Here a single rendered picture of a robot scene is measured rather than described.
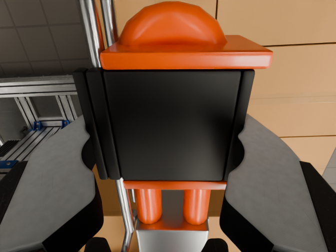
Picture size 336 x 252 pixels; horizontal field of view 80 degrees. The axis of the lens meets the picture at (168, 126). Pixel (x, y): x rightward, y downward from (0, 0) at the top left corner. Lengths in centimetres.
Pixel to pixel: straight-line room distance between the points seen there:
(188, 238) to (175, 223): 2
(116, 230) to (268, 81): 73
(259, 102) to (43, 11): 126
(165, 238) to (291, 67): 81
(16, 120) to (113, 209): 125
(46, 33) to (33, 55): 18
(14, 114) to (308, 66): 158
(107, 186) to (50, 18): 117
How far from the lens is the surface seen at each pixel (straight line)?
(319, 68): 97
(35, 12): 152
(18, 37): 161
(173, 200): 20
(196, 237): 19
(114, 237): 50
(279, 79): 91
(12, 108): 157
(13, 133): 169
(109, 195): 48
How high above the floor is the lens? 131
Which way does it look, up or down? 58 degrees down
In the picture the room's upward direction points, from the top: 178 degrees counter-clockwise
